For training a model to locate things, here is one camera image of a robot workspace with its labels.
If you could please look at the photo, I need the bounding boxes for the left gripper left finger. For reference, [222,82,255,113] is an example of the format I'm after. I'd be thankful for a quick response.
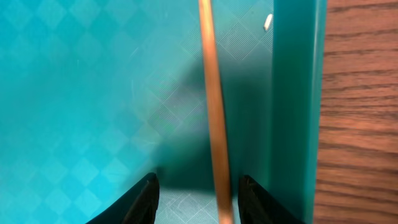
[87,172,160,224]

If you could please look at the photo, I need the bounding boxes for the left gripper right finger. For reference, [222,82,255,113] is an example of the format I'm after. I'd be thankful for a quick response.
[238,175,304,224]

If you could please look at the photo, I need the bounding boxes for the wooden chopstick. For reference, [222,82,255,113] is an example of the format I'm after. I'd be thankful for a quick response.
[198,0,234,224]

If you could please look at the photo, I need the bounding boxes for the teal serving tray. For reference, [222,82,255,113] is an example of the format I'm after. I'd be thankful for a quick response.
[1,0,327,223]

